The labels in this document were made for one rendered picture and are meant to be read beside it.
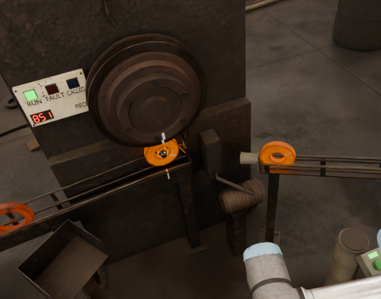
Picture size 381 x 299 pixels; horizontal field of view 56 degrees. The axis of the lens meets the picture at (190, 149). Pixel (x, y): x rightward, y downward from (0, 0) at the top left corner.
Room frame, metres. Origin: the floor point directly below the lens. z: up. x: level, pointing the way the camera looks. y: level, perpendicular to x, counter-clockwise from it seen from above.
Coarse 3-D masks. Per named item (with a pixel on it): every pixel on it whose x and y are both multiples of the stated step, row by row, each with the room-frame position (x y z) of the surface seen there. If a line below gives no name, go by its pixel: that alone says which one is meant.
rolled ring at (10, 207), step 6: (0, 204) 1.02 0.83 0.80; (6, 204) 1.02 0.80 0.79; (12, 204) 1.02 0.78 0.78; (18, 204) 1.03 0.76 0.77; (0, 210) 0.99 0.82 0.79; (6, 210) 0.99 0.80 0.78; (12, 210) 1.00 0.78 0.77; (18, 210) 1.00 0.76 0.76; (24, 210) 1.01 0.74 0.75; (30, 210) 1.03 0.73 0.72; (24, 216) 1.00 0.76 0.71; (30, 216) 1.01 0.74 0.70; (24, 222) 1.01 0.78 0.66; (0, 228) 0.98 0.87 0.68; (6, 228) 1.00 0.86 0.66; (12, 228) 1.00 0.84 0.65
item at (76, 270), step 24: (48, 240) 0.86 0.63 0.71; (72, 240) 0.91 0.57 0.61; (96, 240) 0.83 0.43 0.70; (24, 264) 0.77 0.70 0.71; (48, 264) 0.82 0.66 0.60; (72, 264) 0.80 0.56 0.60; (96, 264) 0.78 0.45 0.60; (48, 288) 0.72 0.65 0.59; (72, 288) 0.70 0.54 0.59; (96, 288) 0.79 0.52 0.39
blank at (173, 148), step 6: (162, 144) 1.16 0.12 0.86; (168, 144) 1.17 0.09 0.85; (174, 144) 1.17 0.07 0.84; (144, 150) 1.17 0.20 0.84; (150, 150) 1.15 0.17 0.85; (156, 150) 1.15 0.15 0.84; (168, 150) 1.18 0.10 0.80; (174, 150) 1.17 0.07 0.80; (150, 156) 1.15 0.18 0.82; (156, 156) 1.16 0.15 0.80; (168, 156) 1.17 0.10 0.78; (174, 156) 1.17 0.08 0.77; (150, 162) 1.14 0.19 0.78; (156, 162) 1.15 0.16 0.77; (162, 162) 1.16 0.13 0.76; (168, 162) 1.16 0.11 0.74
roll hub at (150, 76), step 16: (144, 80) 1.06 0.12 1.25; (160, 80) 1.07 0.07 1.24; (176, 80) 1.09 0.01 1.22; (128, 96) 1.04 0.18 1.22; (144, 96) 1.06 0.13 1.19; (160, 96) 1.07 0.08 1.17; (176, 96) 1.09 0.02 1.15; (128, 112) 1.04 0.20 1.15; (144, 112) 1.04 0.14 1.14; (160, 112) 1.05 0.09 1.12; (176, 112) 1.09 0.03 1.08; (144, 128) 1.06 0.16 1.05; (160, 128) 1.07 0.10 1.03; (176, 128) 1.07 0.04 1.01
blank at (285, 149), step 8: (272, 144) 1.14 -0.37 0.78; (280, 144) 1.13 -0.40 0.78; (288, 144) 1.13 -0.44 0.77; (264, 152) 1.14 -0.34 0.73; (272, 152) 1.13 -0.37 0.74; (280, 152) 1.11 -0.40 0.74; (288, 152) 1.10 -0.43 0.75; (264, 160) 1.14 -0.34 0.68; (272, 160) 1.13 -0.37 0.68; (280, 160) 1.13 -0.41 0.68; (288, 160) 1.10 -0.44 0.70
